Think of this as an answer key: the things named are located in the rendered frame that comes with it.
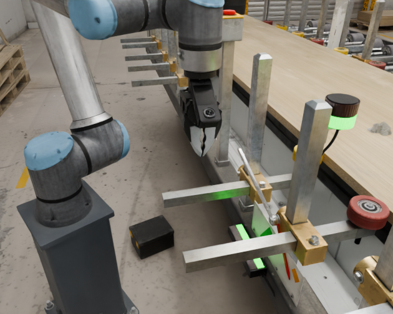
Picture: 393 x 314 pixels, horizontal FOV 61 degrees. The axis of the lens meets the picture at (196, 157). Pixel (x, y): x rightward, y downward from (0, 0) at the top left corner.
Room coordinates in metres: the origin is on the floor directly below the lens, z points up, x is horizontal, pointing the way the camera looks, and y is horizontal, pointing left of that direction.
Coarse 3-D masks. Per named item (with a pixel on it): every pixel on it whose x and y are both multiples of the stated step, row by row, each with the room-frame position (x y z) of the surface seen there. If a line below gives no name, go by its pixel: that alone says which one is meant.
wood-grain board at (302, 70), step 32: (256, 32) 2.47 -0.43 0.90; (288, 32) 2.47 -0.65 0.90; (288, 64) 1.67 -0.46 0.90; (320, 64) 1.67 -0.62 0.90; (352, 64) 1.67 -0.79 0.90; (288, 96) 1.23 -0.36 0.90; (320, 96) 1.23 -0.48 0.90; (384, 96) 1.23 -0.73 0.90; (288, 128) 0.99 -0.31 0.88; (352, 128) 0.95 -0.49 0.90; (352, 160) 0.76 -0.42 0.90; (384, 160) 0.76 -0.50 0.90; (384, 192) 0.62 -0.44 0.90
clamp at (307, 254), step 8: (280, 208) 0.60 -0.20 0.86; (280, 216) 0.58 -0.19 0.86; (280, 224) 0.57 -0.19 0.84; (288, 224) 0.54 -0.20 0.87; (296, 224) 0.54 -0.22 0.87; (304, 224) 0.54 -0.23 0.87; (296, 232) 0.52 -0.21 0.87; (304, 232) 0.52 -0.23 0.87; (312, 232) 0.52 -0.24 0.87; (304, 240) 0.49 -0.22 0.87; (320, 240) 0.49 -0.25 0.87; (296, 248) 0.50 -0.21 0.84; (304, 248) 0.47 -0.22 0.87; (312, 248) 0.47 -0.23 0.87; (320, 248) 0.48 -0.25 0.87; (296, 256) 0.49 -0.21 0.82; (304, 256) 0.47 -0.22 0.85; (312, 256) 0.47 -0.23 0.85; (320, 256) 0.48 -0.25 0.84; (304, 264) 0.47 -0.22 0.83
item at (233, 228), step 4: (232, 228) 0.71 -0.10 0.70; (236, 228) 0.71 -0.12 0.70; (232, 232) 0.69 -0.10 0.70; (236, 232) 0.69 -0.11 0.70; (236, 236) 0.68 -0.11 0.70; (240, 236) 0.68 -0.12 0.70; (236, 240) 0.66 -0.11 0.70; (248, 260) 0.59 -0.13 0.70; (252, 260) 0.59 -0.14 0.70; (248, 264) 0.58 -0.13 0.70; (252, 264) 0.58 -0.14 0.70; (252, 268) 0.57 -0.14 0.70; (256, 268) 0.57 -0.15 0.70
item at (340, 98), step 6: (330, 96) 0.58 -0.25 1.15; (336, 96) 0.58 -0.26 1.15; (342, 96) 0.58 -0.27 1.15; (348, 96) 0.58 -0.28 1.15; (336, 102) 0.55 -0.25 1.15; (342, 102) 0.55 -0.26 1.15; (348, 102) 0.55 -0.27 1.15; (354, 102) 0.55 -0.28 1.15; (336, 132) 0.57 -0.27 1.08; (330, 144) 0.57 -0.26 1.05; (324, 150) 0.57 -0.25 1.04
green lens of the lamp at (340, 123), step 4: (356, 116) 0.56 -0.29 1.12; (332, 120) 0.55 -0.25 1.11; (336, 120) 0.55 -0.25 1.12; (340, 120) 0.54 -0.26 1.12; (344, 120) 0.54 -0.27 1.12; (348, 120) 0.54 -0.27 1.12; (352, 120) 0.55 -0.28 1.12; (332, 124) 0.55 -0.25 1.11; (336, 124) 0.55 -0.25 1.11; (340, 124) 0.54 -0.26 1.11; (344, 124) 0.54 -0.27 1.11; (348, 124) 0.54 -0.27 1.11; (352, 124) 0.55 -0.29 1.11; (336, 128) 0.55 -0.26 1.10; (340, 128) 0.54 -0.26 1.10; (344, 128) 0.54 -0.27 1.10; (348, 128) 0.55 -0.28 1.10
